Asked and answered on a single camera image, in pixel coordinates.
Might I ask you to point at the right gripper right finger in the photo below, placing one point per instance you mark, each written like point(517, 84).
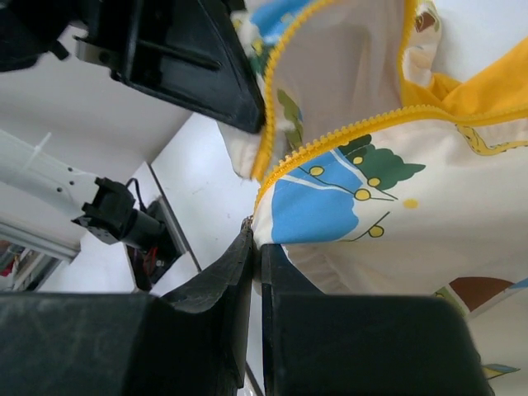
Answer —
point(285, 334)

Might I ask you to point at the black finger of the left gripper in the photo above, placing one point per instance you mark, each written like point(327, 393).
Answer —
point(183, 52)

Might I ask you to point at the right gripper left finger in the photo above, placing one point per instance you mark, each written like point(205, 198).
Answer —
point(206, 336)

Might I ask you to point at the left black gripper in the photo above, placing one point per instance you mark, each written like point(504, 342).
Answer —
point(32, 28)

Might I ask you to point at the dinosaur print yellow-lined jacket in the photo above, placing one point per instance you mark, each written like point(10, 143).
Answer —
point(393, 158)

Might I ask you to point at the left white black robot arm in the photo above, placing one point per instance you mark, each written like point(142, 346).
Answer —
point(106, 208)

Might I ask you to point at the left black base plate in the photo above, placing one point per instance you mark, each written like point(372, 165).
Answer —
point(170, 262)

